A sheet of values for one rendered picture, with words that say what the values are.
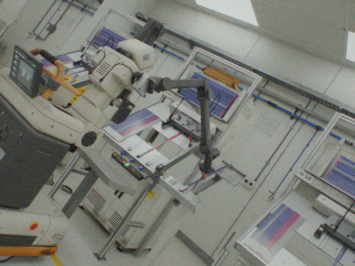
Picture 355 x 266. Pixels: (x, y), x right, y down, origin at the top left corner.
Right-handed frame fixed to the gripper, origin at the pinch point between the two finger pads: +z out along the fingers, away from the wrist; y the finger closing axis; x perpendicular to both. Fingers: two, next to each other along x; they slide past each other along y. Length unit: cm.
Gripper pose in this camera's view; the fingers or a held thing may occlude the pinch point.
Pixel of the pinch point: (204, 177)
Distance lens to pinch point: 230.1
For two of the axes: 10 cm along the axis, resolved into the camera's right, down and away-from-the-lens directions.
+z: -1.2, 8.4, 5.3
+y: -6.7, -4.6, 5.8
